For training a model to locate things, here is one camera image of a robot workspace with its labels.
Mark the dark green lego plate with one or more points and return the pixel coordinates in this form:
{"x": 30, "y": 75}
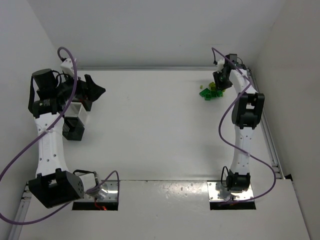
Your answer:
{"x": 205, "y": 92}

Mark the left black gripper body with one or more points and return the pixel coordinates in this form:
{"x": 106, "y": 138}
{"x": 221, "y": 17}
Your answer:
{"x": 86, "y": 88}

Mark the metal base plate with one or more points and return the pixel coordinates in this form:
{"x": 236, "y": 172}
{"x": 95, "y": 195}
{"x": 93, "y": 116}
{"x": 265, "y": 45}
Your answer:
{"x": 218, "y": 193}
{"x": 107, "y": 193}

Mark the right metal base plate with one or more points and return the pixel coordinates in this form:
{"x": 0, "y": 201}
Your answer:
{"x": 218, "y": 193}

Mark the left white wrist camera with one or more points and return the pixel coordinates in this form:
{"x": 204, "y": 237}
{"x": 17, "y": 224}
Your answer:
{"x": 68, "y": 67}

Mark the yellow-green lego brick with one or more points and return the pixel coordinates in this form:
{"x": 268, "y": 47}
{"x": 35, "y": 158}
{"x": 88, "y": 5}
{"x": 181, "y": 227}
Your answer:
{"x": 212, "y": 86}

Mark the black slotted container far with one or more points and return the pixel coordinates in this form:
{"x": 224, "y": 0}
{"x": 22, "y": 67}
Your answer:
{"x": 87, "y": 104}

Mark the white slotted container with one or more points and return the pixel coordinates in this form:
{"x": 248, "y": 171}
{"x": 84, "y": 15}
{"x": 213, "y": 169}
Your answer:
{"x": 77, "y": 110}

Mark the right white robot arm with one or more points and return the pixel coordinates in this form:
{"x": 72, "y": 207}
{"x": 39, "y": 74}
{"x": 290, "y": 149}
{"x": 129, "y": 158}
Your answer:
{"x": 246, "y": 116}

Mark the green lego brick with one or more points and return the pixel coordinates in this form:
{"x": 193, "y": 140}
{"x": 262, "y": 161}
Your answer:
{"x": 213, "y": 95}

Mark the black slotted container near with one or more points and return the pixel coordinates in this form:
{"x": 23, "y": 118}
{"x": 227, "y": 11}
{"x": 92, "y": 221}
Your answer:
{"x": 73, "y": 129}

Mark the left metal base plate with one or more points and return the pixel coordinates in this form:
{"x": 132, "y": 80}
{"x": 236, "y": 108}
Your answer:
{"x": 107, "y": 193}

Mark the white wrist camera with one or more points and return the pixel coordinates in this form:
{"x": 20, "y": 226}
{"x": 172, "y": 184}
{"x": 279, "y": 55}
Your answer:
{"x": 220, "y": 65}
{"x": 68, "y": 67}

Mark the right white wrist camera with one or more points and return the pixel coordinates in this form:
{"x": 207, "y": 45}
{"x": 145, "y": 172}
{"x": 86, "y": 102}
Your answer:
{"x": 220, "y": 65}

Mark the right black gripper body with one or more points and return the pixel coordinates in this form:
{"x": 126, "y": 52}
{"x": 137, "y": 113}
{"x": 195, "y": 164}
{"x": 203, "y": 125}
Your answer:
{"x": 222, "y": 80}

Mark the black slotted container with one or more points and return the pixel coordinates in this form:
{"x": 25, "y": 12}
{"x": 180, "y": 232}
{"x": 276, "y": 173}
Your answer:
{"x": 73, "y": 129}
{"x": 87, "y": 104}

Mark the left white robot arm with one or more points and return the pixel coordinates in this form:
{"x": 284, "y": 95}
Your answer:
{"x": 60, "y": 106}

